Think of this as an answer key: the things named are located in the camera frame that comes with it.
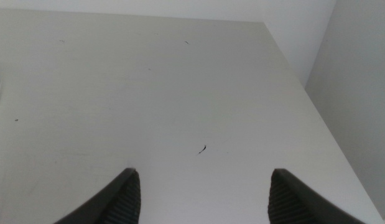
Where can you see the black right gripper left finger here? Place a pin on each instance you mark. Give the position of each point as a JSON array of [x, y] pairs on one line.
[[120, 202]]

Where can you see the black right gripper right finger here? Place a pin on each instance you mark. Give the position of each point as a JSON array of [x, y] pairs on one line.
[[291, 202]]

